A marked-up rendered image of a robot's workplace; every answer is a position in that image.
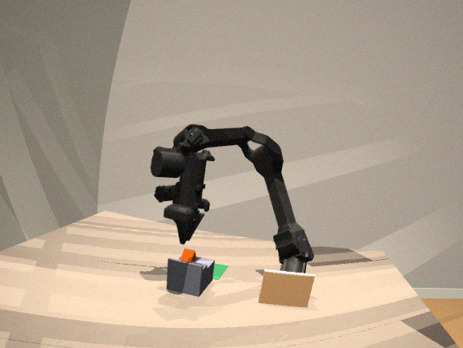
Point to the orange l-shaped part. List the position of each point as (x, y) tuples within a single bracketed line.
[(188, 255)]

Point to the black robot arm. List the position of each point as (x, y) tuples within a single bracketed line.
[(184, 161)]

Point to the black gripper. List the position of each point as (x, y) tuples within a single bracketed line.
[(186, 214)]

